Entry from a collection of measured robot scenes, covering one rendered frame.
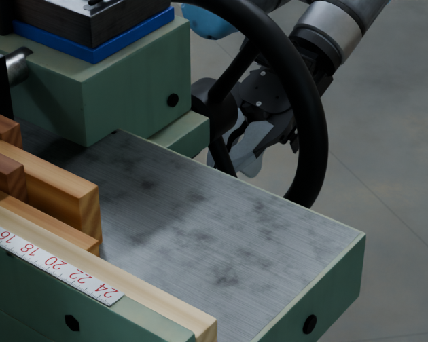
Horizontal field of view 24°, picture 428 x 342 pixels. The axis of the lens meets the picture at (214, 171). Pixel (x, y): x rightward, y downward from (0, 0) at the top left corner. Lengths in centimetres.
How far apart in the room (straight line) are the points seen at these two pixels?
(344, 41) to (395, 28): 184
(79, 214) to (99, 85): 15
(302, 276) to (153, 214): 12
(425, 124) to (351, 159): 26
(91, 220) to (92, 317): 11
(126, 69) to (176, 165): 9
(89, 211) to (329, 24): 58
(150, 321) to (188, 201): 19
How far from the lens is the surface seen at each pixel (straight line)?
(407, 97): 267
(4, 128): 72
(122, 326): 56
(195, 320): 55
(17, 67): 79
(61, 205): 67
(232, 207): 72
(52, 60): 79
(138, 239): 69
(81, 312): 58
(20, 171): 67
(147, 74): 81
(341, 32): 118
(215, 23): 115
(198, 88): 98
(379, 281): 205
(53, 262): 59
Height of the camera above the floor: 133
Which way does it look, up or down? 35 degrees down
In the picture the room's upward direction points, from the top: straight up
